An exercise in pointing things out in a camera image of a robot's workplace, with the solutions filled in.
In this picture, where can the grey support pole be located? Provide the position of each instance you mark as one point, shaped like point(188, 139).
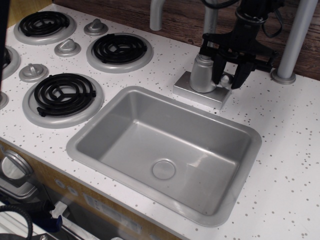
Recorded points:
point(284, 74)

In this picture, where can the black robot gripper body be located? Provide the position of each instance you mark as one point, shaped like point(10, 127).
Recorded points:
point(240, 44)

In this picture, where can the dark blurry foreground post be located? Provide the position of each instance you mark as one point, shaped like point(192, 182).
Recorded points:
point(4, 16)

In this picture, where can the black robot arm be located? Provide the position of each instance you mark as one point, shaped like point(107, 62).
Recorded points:
point(259, 9)

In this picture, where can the front right stove burner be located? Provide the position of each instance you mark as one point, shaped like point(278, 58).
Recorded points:
point(63, 100)

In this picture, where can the silver stove knob front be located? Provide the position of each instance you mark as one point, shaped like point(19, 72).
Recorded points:
point(33, 73)

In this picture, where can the back left stove burner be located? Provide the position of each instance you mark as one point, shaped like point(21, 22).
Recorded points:
point(44, 28)

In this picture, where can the silver stove knob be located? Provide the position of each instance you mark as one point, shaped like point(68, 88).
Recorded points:
point(33, 73)
point(95, 28)
point(67, 48)

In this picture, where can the silver faucet lever handle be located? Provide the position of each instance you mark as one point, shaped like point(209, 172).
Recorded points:
point(226, 81)

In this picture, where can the back right stove burner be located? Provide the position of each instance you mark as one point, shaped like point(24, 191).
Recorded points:
point(119, 53)

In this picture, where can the grey plastic sink basin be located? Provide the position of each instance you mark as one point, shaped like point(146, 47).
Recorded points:
point(186, 159)

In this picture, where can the silver toy faucet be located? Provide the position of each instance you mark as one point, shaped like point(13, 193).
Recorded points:
point(196, 85)

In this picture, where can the silver stove knob edge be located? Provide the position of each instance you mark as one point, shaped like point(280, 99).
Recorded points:
point(3, 100)

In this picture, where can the stove burner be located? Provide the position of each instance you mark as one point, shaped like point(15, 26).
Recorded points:
point(44, 28)
point(63, 100)
point(11, 62)
point(119, 53)

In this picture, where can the blue clamp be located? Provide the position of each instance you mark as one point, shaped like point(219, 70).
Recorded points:
point(55, 224)

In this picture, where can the silver stove knob rear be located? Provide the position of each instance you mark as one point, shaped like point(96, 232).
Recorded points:
point(95, 28)

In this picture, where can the silver stove knob middle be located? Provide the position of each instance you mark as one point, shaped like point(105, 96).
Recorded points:
point(67, 48)

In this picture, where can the front left stove burner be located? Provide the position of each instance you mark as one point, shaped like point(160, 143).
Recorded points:
point(11, 62)

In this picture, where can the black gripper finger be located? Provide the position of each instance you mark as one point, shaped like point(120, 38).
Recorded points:
point(243, 70)
point(219, 64)

